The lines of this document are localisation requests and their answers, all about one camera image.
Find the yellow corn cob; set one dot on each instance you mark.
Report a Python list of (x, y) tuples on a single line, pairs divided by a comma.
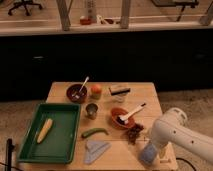
[(46, 127)]

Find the clear plastic cup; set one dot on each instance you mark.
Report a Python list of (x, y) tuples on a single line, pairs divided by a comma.
[(120, 98)]

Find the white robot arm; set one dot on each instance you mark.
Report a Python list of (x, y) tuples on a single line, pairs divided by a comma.
[(169, 127)]

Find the green plastic tray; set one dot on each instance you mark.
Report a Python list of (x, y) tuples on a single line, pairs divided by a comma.
[(58, 145)]

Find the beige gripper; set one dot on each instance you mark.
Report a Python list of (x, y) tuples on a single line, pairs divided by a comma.
[(161, 152)]

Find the red white background object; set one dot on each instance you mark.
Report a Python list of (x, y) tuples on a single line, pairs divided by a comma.
[(90, 14)]

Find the grey folded cloth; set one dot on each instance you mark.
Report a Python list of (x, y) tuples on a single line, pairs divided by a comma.
[(94, 149)]

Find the black stand post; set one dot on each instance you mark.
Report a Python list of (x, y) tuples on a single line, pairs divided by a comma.
[(9, 150)]

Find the white spoon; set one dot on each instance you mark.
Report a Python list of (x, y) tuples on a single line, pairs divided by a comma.
[(77, 92)]

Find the orange fruit on cup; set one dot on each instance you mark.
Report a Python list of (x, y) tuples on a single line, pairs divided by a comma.
[(96, 91)]

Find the orange bowl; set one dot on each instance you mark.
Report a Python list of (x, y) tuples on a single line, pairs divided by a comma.
[(117, 122)]

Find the brown grape bunch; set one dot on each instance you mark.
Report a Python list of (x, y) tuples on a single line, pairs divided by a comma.
[(133, 133)]

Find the dark red bowl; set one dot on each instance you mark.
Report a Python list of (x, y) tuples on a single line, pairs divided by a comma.
[(82, 95)]

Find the black office chair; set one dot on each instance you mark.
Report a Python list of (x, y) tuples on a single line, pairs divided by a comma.
[(25, 4)]

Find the green cucumber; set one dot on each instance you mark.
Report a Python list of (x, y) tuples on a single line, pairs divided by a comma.
[(92, 131)]

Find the blue sponge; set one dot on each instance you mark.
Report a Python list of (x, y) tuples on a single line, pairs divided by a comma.
[(148, 154)]

